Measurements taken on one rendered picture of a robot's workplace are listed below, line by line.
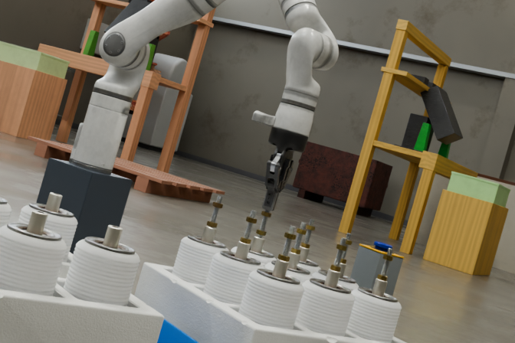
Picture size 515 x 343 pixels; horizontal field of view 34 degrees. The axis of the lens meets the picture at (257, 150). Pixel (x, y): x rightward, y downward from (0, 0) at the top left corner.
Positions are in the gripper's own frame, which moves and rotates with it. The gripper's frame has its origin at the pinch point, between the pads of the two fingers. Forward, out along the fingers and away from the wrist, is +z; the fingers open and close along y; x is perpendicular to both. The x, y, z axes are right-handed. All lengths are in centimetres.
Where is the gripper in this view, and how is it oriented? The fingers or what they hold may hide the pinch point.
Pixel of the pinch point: (270, 200)
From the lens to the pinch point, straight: 168.7
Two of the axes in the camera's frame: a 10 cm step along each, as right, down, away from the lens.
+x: -9.3, -2.7, 2.6
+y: 2.5, 0.7, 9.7
